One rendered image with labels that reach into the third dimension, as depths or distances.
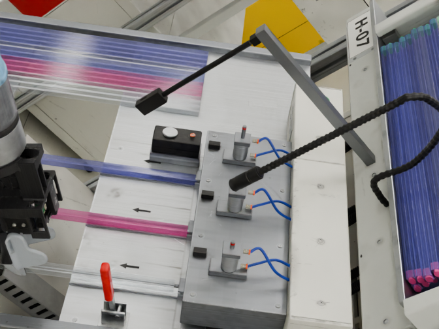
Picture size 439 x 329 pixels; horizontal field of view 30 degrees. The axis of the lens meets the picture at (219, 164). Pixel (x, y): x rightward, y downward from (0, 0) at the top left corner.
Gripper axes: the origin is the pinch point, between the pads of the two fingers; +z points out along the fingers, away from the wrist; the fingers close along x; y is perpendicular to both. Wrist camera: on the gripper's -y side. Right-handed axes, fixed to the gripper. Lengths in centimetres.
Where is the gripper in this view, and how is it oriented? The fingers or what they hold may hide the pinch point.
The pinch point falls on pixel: (17, 262)
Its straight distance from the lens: 114.7
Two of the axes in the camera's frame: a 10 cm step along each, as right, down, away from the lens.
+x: 0.8, -6.7, 7.4
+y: 9.9, 0.1, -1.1
